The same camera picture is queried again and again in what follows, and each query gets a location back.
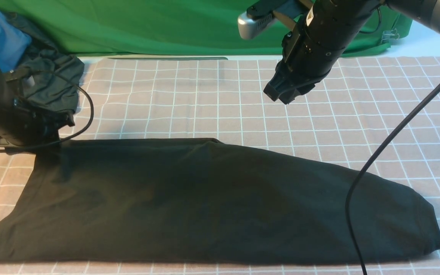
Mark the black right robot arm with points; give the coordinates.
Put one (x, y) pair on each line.
(426, 12)

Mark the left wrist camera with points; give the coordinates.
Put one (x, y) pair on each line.
(20, 78)

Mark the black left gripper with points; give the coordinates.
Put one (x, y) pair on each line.
(24, 125)

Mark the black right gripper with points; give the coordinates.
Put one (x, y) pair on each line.
(317, 41)

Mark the metal binder clip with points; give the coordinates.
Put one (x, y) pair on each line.
(389, 35)

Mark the green backdrop cloth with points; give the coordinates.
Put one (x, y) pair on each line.
(151, 27)

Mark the dark gray long-sleeve shirt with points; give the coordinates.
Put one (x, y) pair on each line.
(179, 200)

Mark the dark crumpled garment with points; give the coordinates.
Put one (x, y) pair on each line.
(56, 72)

